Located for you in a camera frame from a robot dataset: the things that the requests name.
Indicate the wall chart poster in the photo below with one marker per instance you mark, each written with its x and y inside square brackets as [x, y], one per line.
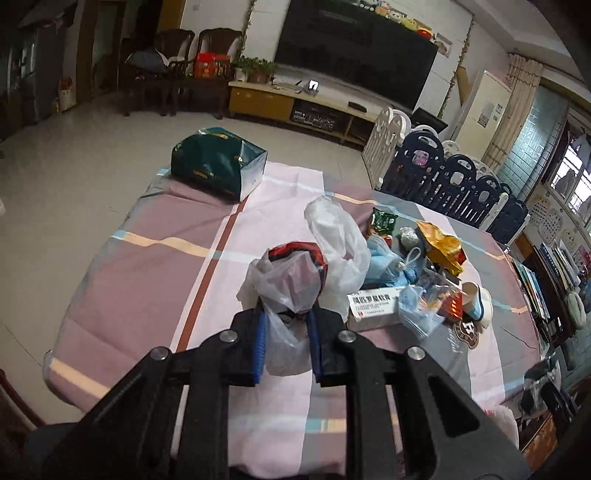
[554, 226]

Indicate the yellow wooden television cabinet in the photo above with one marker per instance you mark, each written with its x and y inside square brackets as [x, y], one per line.
[258, 99]

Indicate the small white device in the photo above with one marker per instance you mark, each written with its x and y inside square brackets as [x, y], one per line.
[313, 86]

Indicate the white medicine box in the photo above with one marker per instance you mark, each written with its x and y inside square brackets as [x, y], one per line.
[369, 307]

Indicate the dark green gift box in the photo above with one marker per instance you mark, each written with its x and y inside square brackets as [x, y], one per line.
[207, 159]

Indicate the black flat board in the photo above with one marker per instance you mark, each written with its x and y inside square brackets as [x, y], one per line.
[429, 121]

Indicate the dark wooden armchair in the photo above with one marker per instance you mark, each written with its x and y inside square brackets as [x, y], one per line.
[138, 87]
[217, 39]

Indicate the black set-top box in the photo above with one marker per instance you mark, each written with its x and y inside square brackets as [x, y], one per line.
[356, 107]

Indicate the small white bag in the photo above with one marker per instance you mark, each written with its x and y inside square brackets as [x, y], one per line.
[66, 94]

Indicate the small red packet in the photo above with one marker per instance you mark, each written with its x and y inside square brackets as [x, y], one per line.
[453, 304]

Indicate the white playpen fence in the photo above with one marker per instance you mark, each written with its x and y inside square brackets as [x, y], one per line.
[383, 138]

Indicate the pink grey striped tablecloth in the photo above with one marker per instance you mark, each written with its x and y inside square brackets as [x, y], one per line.
[152, 277]

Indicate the white paper cup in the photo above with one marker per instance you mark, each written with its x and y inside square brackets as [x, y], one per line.
[475, 300]

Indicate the grey refrigerator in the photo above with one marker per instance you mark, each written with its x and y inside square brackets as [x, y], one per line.
[32, 78]

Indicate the clear crumpled plastic bag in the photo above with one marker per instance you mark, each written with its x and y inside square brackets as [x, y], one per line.
[339, 235]

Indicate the large black television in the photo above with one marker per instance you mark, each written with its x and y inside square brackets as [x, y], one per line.
[355, 50]

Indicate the clear blue zip bag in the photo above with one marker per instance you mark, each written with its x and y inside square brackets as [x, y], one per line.
[418, 314]

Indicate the red and yellow snack packet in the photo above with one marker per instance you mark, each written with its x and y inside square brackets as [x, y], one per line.
[438, 244]

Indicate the translucent white plastic bag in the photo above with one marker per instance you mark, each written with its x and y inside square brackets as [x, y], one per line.
[281, 288]

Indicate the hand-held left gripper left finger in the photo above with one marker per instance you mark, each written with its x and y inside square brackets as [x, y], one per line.
[259, 344]

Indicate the crumpled white paper ball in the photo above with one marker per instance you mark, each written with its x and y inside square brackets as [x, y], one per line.
[408, 237]

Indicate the dark bag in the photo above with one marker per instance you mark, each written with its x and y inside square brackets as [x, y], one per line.
[147, 62]

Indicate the beige curtain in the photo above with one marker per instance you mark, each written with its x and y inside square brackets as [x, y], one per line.
[521, 101]

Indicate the ivy garland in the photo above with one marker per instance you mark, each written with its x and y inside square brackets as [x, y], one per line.
[461, 55]
[250, 27]

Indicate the green snack packet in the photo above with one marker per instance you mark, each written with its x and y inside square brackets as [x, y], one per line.
[382, 221]

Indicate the white standing air conditioner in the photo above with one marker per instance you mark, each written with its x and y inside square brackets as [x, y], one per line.
[482, 110]

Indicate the red gift box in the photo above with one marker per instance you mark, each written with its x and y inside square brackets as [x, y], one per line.
[211, 65]

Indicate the green potted plant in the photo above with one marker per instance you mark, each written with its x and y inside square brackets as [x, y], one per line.
[254, 68]

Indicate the row of plush toys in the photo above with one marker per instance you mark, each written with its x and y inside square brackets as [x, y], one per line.
[397, 14]

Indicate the blue textured cloth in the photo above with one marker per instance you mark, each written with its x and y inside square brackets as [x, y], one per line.
[383, 265]

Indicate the navy playpen fence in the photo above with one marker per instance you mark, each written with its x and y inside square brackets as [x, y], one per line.
[457, 184]

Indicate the red black wrapper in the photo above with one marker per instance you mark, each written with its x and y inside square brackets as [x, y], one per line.
[295, 251]

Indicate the window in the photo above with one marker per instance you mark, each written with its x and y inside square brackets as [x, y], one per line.
[570, 170]

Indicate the row of books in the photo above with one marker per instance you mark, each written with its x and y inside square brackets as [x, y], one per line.
[540, 286]

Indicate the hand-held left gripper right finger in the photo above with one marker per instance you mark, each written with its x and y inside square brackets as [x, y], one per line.
[315, 346]

